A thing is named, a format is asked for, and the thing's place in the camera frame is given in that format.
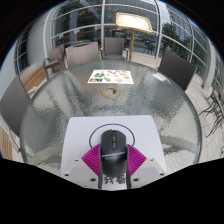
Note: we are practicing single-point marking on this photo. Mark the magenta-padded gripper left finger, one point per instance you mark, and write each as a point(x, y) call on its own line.
point(83, 170)

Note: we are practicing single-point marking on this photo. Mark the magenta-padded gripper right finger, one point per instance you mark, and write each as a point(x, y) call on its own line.
point(143, 170)

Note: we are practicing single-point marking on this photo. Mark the black computer mouse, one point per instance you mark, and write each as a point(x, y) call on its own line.
point(114, 150)

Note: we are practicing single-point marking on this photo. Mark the white mouse pad black drawing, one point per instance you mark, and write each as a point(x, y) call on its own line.
point(80, 136)

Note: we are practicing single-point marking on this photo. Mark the tan tape roll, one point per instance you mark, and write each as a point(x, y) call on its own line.
point(103, 92)

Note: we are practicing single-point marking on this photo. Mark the wooden slat bench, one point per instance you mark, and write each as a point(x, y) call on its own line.
point(5, 143)
point(33, 78)

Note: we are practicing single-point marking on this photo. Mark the black metal outdoor chair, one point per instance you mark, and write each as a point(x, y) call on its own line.
point(213, 113)

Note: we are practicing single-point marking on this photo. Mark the brown wicker chair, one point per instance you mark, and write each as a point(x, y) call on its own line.
point(81, 55)
point(13, 103)
point(176, 70)
point(56, 55)
point(114, 46)

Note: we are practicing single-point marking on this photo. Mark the picture menu card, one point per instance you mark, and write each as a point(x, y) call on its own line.
point(111, 76)

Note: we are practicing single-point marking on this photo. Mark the gold-framed menu stand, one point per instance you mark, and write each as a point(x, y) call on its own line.
point(133, 21)

